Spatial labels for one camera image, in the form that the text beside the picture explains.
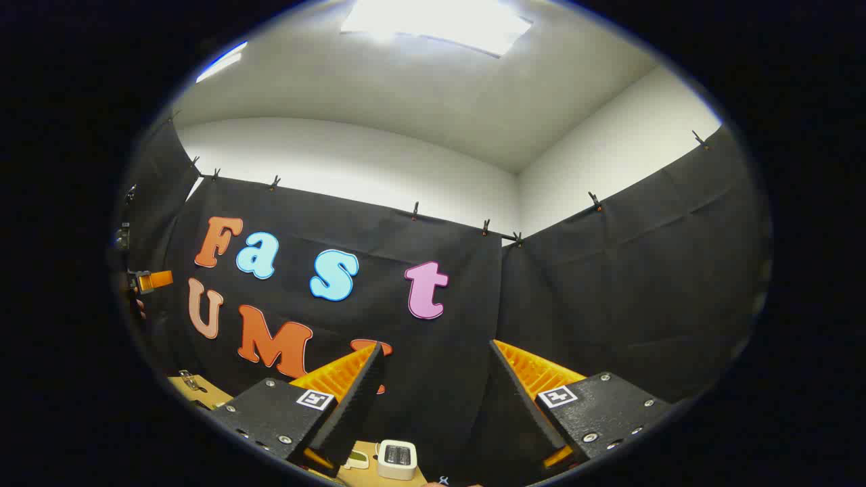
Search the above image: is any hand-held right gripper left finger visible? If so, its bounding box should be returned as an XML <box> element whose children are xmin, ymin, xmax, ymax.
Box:
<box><xmin>206</xmin><ymin>342</ymin><xmax>390</xmax><ymax>478</ymax></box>

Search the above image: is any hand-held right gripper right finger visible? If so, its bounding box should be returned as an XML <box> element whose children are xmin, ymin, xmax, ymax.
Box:
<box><xmin>487</xmin><ymin>338</ymin><xmax>672</xmax><ymax>472</ymax></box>

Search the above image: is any white toaster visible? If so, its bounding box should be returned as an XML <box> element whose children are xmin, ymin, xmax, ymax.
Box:
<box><xmin>376</xmin><ymin>439</ymin><xmax>419</xmax><ymax>482</ymax></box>

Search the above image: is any black backdrop cloth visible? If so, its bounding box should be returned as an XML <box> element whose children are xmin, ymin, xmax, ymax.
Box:
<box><xmin>112</xmin><ymin>118</ymin><xmax>772</xmax><ymax>484</ymax></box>

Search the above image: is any narrow ceiling light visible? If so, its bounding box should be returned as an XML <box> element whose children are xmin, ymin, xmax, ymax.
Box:
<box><xmin>196</xmin><ymin>41</ymin><xmax>248</xmax><ymax>84</ymax></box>

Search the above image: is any row of black cloth clips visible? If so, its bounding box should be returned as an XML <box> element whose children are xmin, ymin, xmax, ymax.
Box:
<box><xmin>166</xmin><ymin>112</ymin><xmax>711</xmax><ymax>248</ymax></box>

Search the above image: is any large ceiling light panel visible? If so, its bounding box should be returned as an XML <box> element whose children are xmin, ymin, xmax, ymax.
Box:
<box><xmin>340</xmin><ymin>0</ymin><xmax>534</xmax><ymax>59</ymax></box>

